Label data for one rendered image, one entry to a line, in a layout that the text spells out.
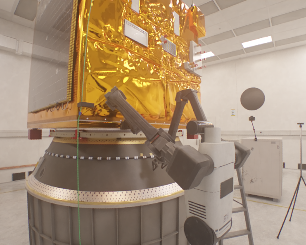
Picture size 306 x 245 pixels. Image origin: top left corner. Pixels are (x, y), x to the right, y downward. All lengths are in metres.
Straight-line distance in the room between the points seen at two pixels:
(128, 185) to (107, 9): 1.46
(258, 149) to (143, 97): 3.73
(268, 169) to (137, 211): 3.85
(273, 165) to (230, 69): 5.94
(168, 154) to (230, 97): 8.60
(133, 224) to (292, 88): 8.32
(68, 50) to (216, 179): 1.28
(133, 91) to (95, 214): 1.07
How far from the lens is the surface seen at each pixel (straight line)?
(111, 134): 1.57
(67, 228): 1.71
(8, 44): 6.80
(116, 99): 0.85
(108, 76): 1.41
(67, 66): 1.41
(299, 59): 9.27
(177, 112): 1.24
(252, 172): 4.93
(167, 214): 1.68
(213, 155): 0.73
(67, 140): 1.85
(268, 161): 4.83
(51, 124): 1.80
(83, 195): 1.53
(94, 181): 1.53
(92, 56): 1.41
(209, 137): 0.82
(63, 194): 1.62
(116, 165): 1.53
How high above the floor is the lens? 1.73
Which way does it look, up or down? 3 degrees up
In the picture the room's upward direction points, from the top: straight up
